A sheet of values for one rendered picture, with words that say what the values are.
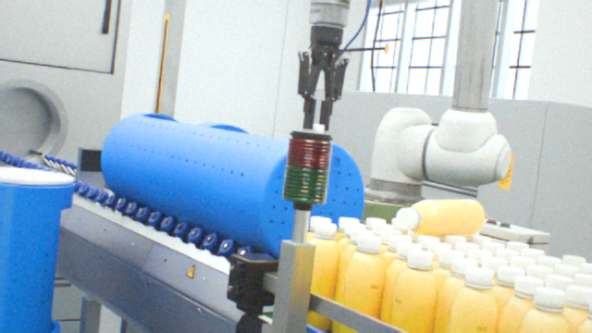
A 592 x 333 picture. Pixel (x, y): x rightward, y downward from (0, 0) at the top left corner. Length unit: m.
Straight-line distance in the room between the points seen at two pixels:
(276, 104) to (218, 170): 5.58
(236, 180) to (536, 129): 1.74
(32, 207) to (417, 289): 1.17
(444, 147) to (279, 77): 5.23
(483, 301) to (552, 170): 2.13
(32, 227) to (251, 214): 0.68
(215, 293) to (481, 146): 0.85
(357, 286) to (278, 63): 6.11
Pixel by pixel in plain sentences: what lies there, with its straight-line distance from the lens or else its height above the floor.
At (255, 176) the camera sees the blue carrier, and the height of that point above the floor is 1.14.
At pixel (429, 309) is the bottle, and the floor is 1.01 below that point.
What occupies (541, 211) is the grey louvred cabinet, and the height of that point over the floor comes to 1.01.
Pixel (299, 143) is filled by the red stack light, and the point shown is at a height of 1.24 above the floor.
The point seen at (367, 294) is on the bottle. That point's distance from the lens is 1.33.
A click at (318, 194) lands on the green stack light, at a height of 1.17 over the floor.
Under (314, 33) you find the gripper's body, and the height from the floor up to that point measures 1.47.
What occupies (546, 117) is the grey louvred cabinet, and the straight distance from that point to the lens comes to 3.22.
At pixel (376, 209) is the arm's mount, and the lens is 2.16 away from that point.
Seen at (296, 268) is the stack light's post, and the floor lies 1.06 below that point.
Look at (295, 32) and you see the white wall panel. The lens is 7.44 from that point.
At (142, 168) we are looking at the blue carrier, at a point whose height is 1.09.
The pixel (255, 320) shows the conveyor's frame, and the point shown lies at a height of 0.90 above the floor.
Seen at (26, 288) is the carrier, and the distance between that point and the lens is 2.16.
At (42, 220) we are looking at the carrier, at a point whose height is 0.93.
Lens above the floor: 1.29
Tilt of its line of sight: 4 degrees down
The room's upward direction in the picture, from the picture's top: 7 degrees clockwise
